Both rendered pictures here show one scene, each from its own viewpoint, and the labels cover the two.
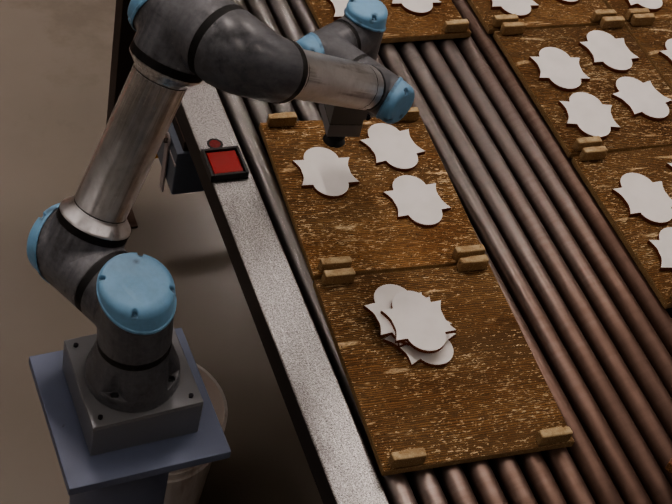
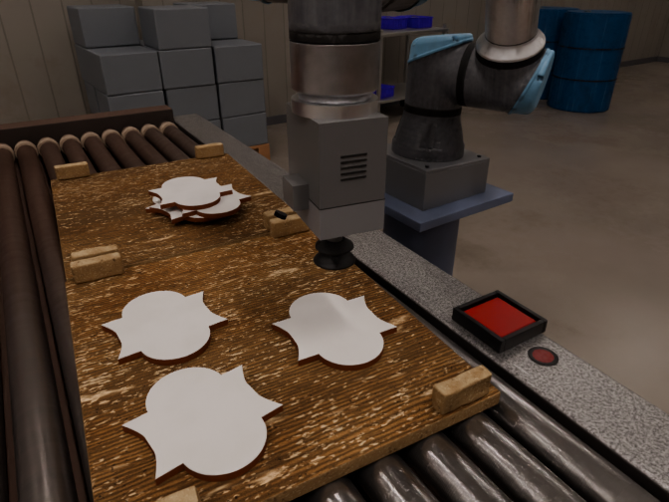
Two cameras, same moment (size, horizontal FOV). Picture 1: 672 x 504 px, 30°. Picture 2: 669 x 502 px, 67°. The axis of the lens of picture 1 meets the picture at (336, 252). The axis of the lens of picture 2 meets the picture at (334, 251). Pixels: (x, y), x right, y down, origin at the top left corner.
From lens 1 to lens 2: 2.62 m
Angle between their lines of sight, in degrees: 106
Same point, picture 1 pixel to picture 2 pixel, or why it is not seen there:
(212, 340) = not seen: outside the picture
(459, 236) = (101, 298)
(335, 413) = (267, 177)
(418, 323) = (191, 187)
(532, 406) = (81, 188)
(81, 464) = not seen: hidden behind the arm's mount
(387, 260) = (221, 252)
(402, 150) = (181, 408)
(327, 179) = (327, 312)
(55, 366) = (490, 191)
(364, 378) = (245, 180)
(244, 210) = (426, 281)
